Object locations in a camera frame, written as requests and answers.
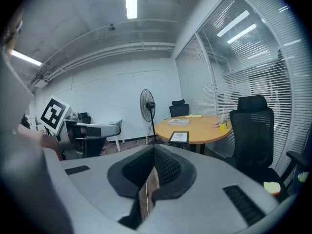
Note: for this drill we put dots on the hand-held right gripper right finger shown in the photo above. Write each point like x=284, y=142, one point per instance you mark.
x=207, y=203

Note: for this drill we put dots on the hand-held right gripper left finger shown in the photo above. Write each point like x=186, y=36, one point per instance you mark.
x=97, y=179

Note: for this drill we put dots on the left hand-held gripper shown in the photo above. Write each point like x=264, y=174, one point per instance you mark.
x=53, y=113

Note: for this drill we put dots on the person's left forearm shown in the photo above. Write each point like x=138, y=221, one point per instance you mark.
x=46, y=140

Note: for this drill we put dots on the round wooden table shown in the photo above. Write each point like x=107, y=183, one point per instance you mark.
x=202, y=129

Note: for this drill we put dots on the white desk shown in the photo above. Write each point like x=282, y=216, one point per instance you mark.
x=118, y=124

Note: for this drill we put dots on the black standing fan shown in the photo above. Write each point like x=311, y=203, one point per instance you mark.
x=147, y=103

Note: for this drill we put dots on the grey picture book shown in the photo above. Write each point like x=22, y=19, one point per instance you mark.
x=178, y=122

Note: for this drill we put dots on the black office chair with headrest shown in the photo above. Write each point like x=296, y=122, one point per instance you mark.
x=179, y=110

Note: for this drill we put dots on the black mesh office chair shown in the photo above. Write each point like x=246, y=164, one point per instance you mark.
x=252, y=140

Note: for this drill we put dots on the white ceiling pipes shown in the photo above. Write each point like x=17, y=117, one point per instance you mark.
x=109, y=50

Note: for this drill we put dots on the clear plastic cup yellow sleeve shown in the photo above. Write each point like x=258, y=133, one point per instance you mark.
x=223, y=125

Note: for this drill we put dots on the pink cloth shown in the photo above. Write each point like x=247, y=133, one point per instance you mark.
x=216, y=124

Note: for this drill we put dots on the yellow cloth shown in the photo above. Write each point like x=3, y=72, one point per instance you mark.
x=193, y=116

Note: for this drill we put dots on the small pale yellow item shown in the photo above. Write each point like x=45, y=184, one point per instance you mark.
x=303, y=176

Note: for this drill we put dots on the long ceiling light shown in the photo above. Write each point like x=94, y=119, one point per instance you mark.
x=25, y=57
x=131, y=1

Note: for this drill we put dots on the white window blinds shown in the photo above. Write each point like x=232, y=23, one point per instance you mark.
x=256, y=69

